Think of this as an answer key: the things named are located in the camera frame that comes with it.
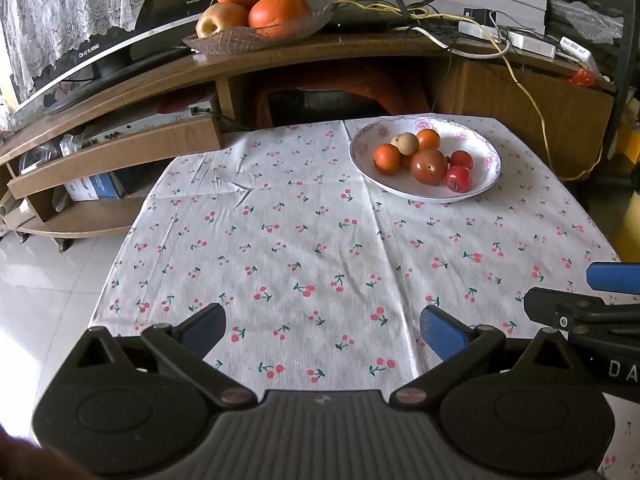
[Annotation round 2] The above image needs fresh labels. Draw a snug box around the black metal rack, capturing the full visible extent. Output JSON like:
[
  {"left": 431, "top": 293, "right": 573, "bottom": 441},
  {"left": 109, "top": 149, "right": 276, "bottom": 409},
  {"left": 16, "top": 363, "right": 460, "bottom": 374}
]
[{"left": 546, "top": 0, "right": 640, "bottom": 181}]

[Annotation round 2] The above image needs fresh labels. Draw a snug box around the silver media player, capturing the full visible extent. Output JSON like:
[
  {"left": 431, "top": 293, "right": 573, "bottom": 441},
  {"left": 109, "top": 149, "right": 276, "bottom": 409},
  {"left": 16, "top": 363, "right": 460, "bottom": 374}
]
[{"left": 79, "top": 104, "right": 222, "bottom": 150}]

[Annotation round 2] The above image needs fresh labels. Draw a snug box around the wooden television stand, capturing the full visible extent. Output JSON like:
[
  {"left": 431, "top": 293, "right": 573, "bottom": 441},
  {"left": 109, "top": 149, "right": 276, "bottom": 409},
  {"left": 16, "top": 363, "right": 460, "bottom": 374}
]
[{"left": 0, "top": 29, "right": 617, "bottom": 255}]

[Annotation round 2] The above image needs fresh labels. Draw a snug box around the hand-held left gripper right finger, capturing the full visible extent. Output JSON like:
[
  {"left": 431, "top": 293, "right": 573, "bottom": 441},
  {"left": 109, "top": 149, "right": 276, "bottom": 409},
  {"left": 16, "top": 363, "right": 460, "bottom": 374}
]
[{"left": 389, "top": 304, "right": 582, "bottom": 407}]

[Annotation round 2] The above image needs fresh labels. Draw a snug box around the white cable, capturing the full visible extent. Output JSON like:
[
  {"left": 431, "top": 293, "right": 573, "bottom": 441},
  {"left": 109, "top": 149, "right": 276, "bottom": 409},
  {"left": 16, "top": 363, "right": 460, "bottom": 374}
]
[{"left": 400, "top": 24, "right": 512, "bottom": 59}]

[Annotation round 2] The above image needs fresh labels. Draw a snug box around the yellow apple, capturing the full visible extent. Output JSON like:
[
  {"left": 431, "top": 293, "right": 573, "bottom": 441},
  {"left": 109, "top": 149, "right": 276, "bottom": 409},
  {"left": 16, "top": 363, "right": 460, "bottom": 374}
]
[{"left": 195, "top": 2, "right": 250, "bottom": 39}]

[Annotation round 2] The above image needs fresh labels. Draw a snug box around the white oblong device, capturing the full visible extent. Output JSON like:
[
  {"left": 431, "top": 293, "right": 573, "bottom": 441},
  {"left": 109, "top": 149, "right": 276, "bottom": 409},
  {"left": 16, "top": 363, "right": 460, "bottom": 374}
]
[{"left": 558, "top": 35, "right": 602, "bottom": 82}]

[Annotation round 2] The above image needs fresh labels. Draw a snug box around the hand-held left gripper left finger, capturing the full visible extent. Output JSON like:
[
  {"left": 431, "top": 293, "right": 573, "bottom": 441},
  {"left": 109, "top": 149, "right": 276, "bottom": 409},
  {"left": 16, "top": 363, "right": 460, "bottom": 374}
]
[{"left": 59, "top": 302, "right": 259, "bottom": 407}]

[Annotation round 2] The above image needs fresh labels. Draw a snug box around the yellow cable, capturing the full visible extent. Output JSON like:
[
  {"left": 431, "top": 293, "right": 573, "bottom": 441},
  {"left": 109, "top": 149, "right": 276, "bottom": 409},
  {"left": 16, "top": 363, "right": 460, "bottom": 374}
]
[{"left": 326, "top": 0, "right": 605, "bottom": 182}]

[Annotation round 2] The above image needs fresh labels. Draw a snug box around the white lace cloth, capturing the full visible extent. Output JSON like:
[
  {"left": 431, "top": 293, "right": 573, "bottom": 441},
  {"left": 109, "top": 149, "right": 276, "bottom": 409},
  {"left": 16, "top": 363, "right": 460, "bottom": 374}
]
[{"left": 0, "top": 0, "right": 157, "bottom": 100}]

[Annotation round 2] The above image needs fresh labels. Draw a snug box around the white floral bowl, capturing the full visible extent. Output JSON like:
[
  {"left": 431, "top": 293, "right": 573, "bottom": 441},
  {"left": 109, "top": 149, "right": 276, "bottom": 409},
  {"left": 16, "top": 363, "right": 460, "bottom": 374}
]
[{"left": 349, "top": 115, "right": 502, "bottom": 204}]

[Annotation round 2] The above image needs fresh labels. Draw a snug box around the glass fruit dish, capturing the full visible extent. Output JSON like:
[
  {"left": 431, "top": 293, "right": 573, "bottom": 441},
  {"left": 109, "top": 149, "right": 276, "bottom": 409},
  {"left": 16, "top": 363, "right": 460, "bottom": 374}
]
[{"left": 182, "top": 9, "right": 334, "bottom": 55}]

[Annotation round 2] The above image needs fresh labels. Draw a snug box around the cherry print tablecloth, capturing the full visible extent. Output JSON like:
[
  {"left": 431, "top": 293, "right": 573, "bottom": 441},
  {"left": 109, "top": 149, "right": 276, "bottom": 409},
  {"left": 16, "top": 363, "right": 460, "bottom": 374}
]
[{"left": 89, "top": 112, "right": 640, "bottom": 480}]

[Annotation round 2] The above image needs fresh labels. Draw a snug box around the yellow container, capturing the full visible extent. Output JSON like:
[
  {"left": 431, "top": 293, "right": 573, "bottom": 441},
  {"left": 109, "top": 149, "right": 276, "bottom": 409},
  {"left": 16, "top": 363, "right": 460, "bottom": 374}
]
[{"left": 616, "top": 124, "right": 640, "bottom": 262}]

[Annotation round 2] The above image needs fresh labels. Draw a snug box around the white power strip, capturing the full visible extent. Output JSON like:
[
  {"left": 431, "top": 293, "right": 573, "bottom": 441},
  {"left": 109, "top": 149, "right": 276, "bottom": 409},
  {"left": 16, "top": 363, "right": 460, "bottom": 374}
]
[{"left": 508, "top": 29, "right": 558, "bottom": 59}]

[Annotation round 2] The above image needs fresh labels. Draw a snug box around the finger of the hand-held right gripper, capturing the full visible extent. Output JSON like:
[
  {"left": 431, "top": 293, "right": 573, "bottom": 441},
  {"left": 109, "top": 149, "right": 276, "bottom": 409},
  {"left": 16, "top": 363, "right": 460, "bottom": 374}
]
[
  {"left": 585, "top": 261, "right": 640, "bottom": 292},
  {"left": 523, "top": 287, "right": 640, "bottom": 336}
]

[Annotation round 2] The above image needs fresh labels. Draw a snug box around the blue and white box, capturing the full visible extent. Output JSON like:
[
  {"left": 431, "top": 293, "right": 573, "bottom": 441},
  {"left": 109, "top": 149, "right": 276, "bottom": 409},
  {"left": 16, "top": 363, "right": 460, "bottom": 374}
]
[{"left": 64, "top": 172, "right": 127, "bottom": 202}]

